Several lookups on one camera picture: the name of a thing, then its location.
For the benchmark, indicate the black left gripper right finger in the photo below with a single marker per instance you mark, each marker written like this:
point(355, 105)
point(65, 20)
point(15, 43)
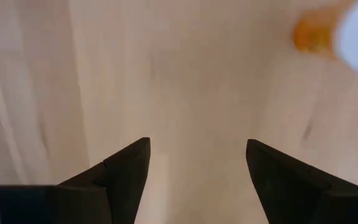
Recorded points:
point(291, 193)

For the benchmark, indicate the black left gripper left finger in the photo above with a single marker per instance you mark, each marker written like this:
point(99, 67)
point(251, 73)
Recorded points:
point(126, 177)

